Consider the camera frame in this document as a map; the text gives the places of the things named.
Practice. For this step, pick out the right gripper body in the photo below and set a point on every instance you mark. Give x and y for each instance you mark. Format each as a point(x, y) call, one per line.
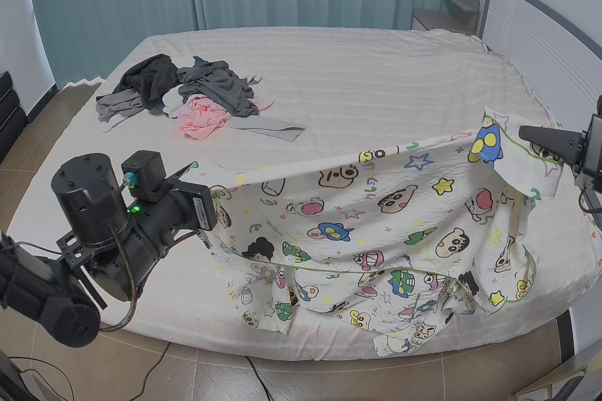
point(592, 154)

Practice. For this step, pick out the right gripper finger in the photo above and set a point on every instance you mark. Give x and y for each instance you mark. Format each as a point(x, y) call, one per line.
point(559, 144)

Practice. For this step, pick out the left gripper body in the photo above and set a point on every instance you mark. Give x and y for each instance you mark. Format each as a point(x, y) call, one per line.
point(181, 213)

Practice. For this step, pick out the white printed pyjama top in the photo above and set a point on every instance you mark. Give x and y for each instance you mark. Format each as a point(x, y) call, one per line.
point(376, 225)

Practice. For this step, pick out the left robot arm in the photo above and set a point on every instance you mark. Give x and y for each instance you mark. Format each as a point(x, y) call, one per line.
point(87, 197)

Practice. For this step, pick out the pile of clothes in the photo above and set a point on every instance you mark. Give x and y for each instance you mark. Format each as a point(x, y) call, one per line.
point(211, 93)

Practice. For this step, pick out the bed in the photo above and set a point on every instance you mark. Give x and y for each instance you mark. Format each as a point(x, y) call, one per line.
point(352, 60)

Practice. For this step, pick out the grey bedside table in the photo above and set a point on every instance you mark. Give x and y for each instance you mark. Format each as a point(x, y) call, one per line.
point(442, 16)

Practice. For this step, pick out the black cabinet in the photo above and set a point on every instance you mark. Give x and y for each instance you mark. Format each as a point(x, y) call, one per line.
point(9, 117)

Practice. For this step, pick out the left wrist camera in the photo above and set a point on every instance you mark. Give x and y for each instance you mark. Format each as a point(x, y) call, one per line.
point(143, 173)

